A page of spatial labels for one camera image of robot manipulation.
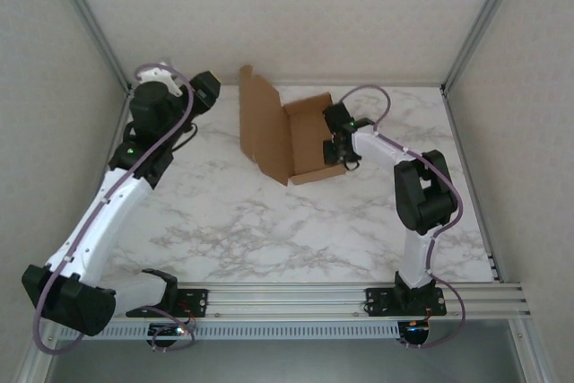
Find brown cardboard paper box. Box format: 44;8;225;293
238;64;350;187

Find aluminium table side rail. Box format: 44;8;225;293
441;84;501;283
66;84;135;288

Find aluminium frame post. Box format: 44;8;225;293
441;0;533;93
44;0;134;93

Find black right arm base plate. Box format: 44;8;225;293
365;286;448;317

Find aluminium mounting rail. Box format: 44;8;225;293
42;283;530;322

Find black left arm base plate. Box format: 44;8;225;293
126;287;211;318

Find grey slotted cable duct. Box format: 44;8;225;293
57;322;401;340

